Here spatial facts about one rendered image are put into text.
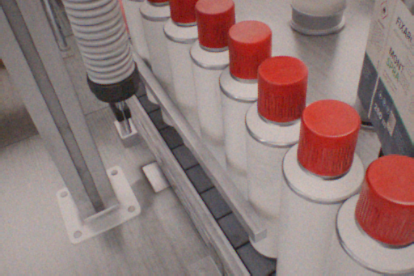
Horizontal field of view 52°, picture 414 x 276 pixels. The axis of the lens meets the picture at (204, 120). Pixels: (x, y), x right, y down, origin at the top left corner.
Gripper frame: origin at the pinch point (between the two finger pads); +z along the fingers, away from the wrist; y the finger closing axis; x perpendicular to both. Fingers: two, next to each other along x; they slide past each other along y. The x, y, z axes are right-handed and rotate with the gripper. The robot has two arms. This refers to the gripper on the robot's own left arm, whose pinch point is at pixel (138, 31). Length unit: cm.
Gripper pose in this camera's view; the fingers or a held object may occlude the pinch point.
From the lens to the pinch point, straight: 63.1
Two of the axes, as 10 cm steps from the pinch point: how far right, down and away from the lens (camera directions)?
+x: -3.1, 0.0, 9.5
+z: 3.6, 9.2, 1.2
